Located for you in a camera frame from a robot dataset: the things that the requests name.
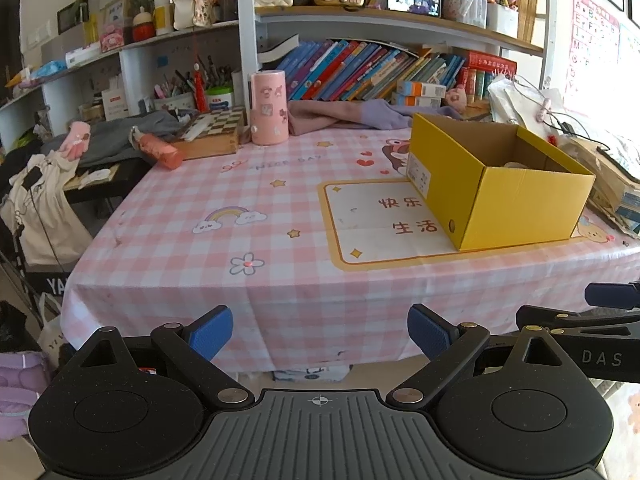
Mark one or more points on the printed tape roll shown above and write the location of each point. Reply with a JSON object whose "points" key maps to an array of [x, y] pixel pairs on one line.
{"points": [[514, 164]]}

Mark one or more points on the cream cloth bag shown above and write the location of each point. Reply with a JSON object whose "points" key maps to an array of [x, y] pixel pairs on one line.
{"points": [[45, 210]]}

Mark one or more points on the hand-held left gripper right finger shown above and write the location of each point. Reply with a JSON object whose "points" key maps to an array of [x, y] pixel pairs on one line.
{"points": [[430, 332]]}

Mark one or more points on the wooden chessboard box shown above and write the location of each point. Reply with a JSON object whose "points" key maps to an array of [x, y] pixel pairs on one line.
{"points": [[220, 127]]}

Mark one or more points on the red hanging tassel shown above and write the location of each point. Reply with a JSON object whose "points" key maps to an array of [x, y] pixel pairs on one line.
{"points": [[201, 85]]}

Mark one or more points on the yellow cardboard box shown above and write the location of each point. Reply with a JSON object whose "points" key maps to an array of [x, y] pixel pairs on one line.
{"points": [[520, 210]]}

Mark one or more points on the white green jar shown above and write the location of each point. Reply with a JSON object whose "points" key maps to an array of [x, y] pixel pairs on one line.
{"points": [[220, 99]]}

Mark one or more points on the pink purple garment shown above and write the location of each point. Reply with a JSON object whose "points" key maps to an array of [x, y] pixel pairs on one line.
{"points": [[340, 115]]}

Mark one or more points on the white red labelled carton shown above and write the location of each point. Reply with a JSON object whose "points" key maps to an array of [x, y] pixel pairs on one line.
{"points": [[115, 102]]}

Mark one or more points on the clear pen holder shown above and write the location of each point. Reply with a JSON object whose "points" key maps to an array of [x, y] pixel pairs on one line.
{"points": [[465, 7]]}

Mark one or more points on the smartphone with lit screen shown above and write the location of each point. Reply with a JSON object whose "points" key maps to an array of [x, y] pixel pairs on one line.
{"points": [[414, 2]]}

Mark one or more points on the pink checked tablecloth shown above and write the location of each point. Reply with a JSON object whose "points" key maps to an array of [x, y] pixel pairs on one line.
{"points": [[250, 260]]}

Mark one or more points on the white oblong case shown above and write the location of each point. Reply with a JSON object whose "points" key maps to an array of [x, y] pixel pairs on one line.
{"points": [[191, 128]]}

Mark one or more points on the blue tissue pack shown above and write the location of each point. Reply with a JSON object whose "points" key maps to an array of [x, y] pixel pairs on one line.
{"points": [[47, 69]]}

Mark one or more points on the cluster of pens in cups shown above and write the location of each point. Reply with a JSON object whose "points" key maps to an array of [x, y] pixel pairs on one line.
{"points": [[175, 85]]}

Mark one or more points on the white bookshelf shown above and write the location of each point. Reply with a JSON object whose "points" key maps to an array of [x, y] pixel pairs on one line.
{"points": [[350, 20]]}

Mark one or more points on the row of colourful leaning books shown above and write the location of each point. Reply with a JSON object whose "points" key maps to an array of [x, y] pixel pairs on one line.
{"points": [[360, 70]]}

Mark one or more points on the small pink knit glove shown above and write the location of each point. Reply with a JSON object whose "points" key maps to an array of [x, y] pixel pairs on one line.
{"points": [[76, 140]]}

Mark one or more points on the purple backpack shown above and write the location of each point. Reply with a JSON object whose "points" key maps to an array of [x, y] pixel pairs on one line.
{"points": [[20, 390]]}

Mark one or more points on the pink alphabet wall poster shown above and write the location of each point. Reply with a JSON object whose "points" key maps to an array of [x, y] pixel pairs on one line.
{"points": [[592, 45]]}

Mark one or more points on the white storage box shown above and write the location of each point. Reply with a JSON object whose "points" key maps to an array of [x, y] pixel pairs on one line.
{"points": [[502, 20]]}

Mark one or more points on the white flat carton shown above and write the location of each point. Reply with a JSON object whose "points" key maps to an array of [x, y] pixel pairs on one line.
{"points": [[82, 57]]}

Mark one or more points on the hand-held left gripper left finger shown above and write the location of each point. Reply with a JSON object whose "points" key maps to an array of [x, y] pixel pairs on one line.
{"points": [[212, 332]]}

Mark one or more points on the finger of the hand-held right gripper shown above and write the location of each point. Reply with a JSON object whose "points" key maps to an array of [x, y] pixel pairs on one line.
{"points": [[612, 294], [575, 320]]}

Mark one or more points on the pink gift box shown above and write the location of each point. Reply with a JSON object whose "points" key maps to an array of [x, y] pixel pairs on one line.
{"points": [[115, 41]]}

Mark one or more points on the white yellow bottle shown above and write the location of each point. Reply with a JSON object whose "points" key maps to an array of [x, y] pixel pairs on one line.
{"points": [[163, 16]]}

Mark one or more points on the orange white carton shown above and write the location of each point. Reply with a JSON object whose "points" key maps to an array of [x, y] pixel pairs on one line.
{"points": [[415, 101], [422, 89]]}

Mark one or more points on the red boxed book set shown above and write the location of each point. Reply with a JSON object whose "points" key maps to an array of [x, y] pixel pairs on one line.
{"points": [[492, 62]]}

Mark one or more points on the white plastic bag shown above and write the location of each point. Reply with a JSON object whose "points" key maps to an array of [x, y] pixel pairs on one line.
{"points": [[510, 100]]}

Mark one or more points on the pink pig plush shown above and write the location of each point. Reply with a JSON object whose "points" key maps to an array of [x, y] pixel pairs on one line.
{"points": [[456, 99]]}

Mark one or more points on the black power adapter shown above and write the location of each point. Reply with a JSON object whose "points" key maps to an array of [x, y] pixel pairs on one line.
{"points": [[566, 128]]}

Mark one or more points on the red round jar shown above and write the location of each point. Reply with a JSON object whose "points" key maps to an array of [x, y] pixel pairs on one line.
{"points": [[142, 27]]}

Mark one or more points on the grey garment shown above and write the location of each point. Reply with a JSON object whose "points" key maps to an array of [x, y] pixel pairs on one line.
{"points": [[125, 132]]}

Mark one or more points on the pink sticker tumbler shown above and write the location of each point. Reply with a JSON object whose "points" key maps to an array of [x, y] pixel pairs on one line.
{"points": [[269, 110]]}

